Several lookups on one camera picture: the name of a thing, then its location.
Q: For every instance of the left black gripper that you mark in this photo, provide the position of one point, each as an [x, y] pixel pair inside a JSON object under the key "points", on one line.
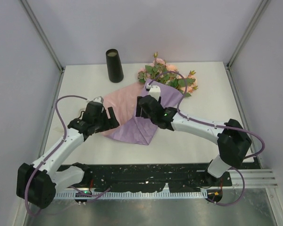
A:
{"points": [[113, 123]]}

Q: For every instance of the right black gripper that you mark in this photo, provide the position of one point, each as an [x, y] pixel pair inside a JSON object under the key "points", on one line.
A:
{"points": [[139, 108]]}

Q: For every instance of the purple wrapping paper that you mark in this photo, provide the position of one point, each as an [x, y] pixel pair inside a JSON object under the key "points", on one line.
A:
{"points": [[132, 129]]}

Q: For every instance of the pink flower bunch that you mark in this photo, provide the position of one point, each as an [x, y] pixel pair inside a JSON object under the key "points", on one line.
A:
{"points": [[170, 77]]}

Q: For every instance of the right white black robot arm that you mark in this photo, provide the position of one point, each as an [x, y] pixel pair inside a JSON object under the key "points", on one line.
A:
{"points": [[233, 143]]}

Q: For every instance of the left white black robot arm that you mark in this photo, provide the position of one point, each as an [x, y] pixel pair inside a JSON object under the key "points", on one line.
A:
{"points": [[38, 183]]}

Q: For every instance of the black conical vase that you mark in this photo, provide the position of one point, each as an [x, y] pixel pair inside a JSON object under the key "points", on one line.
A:
{"points": [[114, 66]]}

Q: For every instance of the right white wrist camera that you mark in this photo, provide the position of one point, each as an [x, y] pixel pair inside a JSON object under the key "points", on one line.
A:
{"points": [[154, 91]]}

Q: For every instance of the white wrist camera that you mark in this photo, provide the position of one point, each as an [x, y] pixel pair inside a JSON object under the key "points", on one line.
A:
{"points": [[97, 100], [154, 91]]}

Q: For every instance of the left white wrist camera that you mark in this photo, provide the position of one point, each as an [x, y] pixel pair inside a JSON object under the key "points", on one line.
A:
{"points": [[97, 100]]}

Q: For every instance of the white slotted cable duct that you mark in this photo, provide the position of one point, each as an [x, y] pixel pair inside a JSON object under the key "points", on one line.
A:
{"points": [[165, 194]]}

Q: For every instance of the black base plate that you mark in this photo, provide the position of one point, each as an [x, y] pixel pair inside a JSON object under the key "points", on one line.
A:
{"points": [[150, 178]]}

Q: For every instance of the left aluminium frame post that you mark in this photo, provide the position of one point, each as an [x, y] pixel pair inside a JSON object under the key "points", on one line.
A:
{"points": [[36, 24]]}

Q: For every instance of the aluminium frame post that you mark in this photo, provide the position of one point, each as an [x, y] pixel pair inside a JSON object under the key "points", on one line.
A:
{"points": [[261, 8], [36, 24]]}

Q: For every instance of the aluminium front rail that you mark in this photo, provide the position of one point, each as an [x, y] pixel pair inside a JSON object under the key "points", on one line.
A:
{"points": [[253, 178]]}

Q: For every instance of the right aluminium frame post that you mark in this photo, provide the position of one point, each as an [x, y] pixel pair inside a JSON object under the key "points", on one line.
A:
{"points": [[261, 8]]}

